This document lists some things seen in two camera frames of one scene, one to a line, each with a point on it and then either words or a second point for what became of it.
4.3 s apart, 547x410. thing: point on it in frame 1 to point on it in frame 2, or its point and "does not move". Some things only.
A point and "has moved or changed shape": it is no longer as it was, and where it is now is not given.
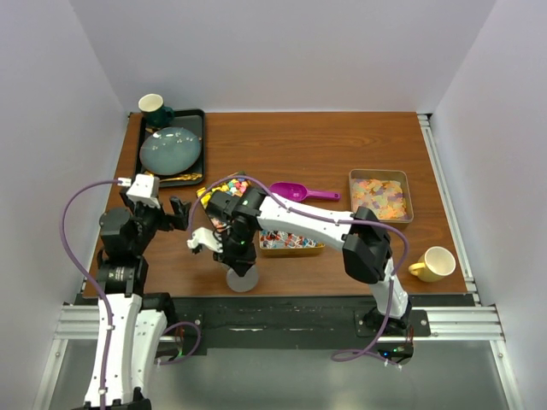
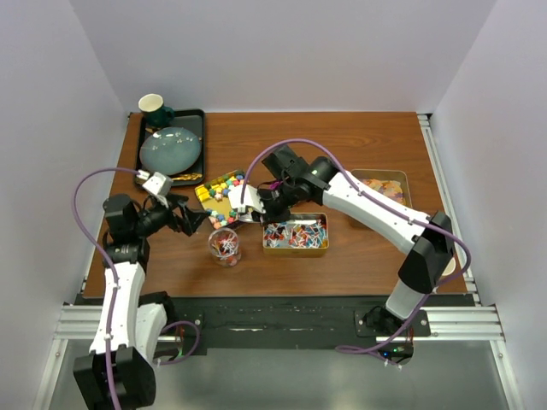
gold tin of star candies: [235, 186] does not move
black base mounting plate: [197, 320] does not move
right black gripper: [239, 262] to [271, 216]
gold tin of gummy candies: [386, 193] does not move
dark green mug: [155, 114] does not move
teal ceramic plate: [169, 150] does not move
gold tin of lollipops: [287, 243] does not move
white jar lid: [242, 284] has moved or changed shape
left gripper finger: [181, 211] to [191, 219]
